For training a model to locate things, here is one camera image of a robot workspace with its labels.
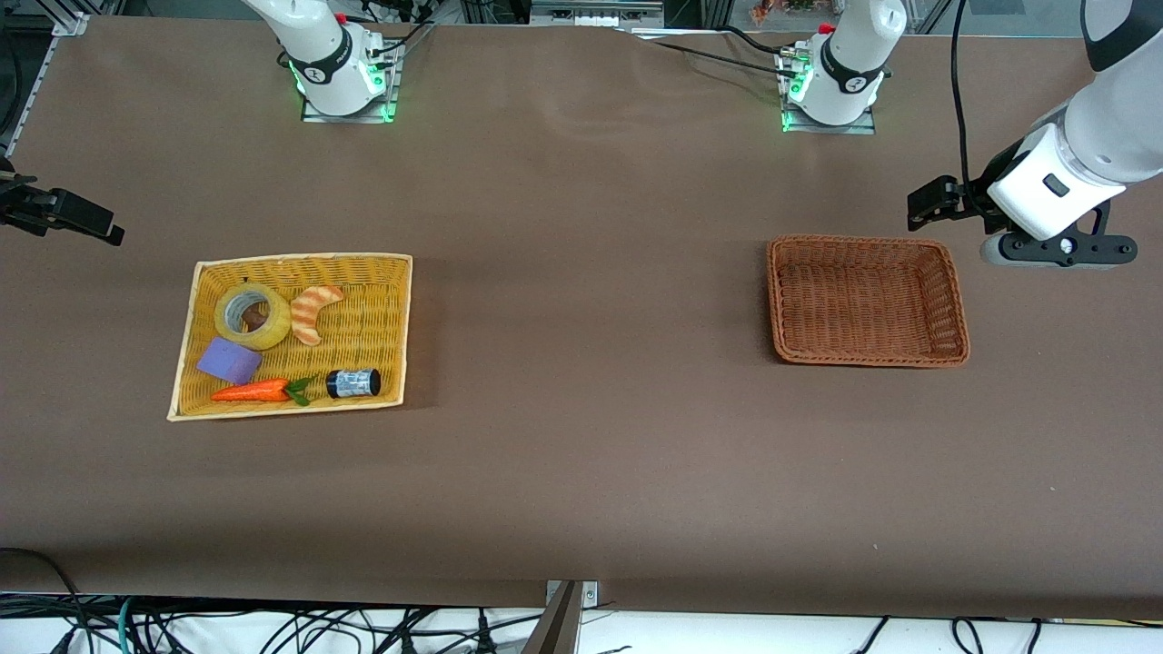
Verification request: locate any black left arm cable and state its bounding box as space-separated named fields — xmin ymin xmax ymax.
xmin=949 ymin=0 xmax=979 ymax=196

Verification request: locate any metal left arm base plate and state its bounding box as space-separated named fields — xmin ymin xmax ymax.
xmin=779 ymin=50 xmax=879 ymax=135

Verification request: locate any orange striped shrimp toy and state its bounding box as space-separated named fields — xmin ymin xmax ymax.
xmin=289 ymin=285 xmax=346 ymax=347

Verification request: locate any yellow wicker basket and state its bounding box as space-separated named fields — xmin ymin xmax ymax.
xmin=166 ymin=253 xmax=414 ymax=422

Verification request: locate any orange toy carrot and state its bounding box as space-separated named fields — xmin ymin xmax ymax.
xmin=210 ymin=375 xmax=319 ymax=407

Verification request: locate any brown wicker basket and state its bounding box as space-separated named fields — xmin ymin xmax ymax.
xmin=766 ymin=234 xmax=971 ymax=368

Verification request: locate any dark metal beam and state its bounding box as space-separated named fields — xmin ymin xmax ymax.
xmin=521 ymin=581 xmax=584 ymax=654

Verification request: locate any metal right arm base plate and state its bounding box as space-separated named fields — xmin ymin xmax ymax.
xmin=300 ymin=41 xmax=402 ymax=124

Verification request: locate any grey metal box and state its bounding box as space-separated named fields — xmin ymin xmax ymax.
xmin=530 ymin=0 xmax=666 ymax=28

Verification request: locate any yellow packing tape roll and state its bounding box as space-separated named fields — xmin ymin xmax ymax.
xmin=214 ymin=282 xmax=293 ymax=352

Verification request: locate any purple foam block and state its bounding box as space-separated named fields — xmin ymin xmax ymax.
xmin=196 ymin=337 xmax=263 ymax=385

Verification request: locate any black table cable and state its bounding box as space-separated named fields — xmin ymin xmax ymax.
xmin=647 ymin=39 xmax=790 ymax=74
xmin=716 ymin=25 xmax=796 ymax=57

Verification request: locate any black looped floor cable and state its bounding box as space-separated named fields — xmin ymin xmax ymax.
xmin=0 ymin=548 xmax=94 ymax=654

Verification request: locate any black right base cable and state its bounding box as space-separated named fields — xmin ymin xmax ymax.
xmin=363 ymin=14 xmax=439 ymax=57

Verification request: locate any aluminium table edge bracket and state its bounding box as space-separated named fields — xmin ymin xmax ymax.
xmin=545 ymin=580 xmax=601 ymax=608

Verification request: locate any black capped small bottle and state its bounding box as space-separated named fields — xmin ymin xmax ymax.
xmin=325 ymin=368 xmax=382 ymax=400

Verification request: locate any aluminium frame rail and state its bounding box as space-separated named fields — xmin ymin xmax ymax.
xmin=0 ymin=32 xmax=57 ymax=160

